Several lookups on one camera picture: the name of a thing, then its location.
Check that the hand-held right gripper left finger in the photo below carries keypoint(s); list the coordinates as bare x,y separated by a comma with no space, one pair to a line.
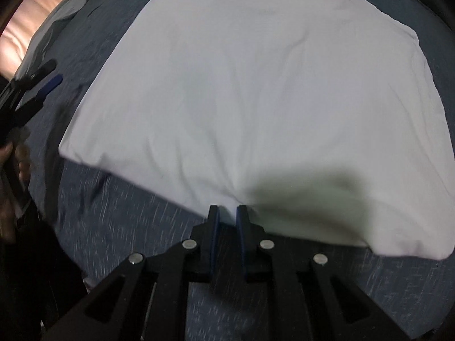
215,234

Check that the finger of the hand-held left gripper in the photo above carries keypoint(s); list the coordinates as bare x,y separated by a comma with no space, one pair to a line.
35,73
46,88

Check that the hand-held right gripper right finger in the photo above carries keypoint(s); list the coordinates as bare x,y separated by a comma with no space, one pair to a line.
241,234

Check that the white shirt with black trim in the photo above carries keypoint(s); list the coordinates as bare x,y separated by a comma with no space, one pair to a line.
248,96

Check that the person's left hand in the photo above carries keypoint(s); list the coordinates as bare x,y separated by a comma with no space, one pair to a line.
7,191

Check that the blue bed cover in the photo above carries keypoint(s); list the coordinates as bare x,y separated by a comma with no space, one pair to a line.
142,227

